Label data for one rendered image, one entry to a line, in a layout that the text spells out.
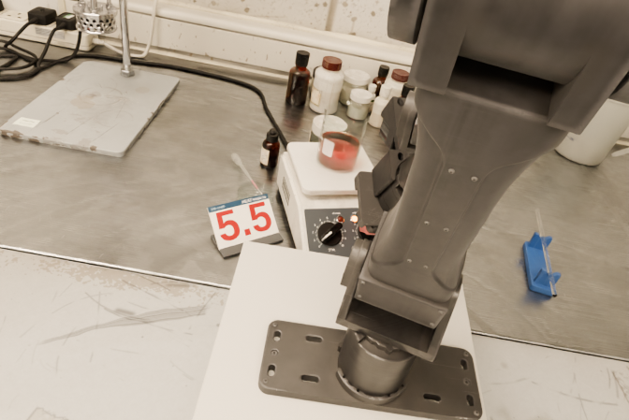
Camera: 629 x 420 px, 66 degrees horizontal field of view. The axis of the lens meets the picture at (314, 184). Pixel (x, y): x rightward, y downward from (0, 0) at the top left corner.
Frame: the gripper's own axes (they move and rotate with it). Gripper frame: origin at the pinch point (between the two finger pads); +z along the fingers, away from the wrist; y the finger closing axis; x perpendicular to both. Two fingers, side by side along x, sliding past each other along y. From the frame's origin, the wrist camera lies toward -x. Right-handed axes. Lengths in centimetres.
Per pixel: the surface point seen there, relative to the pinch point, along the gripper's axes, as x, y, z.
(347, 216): -1.5, 2.8, 1.4
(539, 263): 3.6, -27.4, 2.7
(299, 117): -31.2, 2.9, 25.0
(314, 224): -0.2, 7.4, 1.4
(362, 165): -10.3, -0.6, 2.9
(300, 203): -3.1, 9.1, 1.8
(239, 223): -1.6, 16.7, 6.6
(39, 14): -55, 56, 34
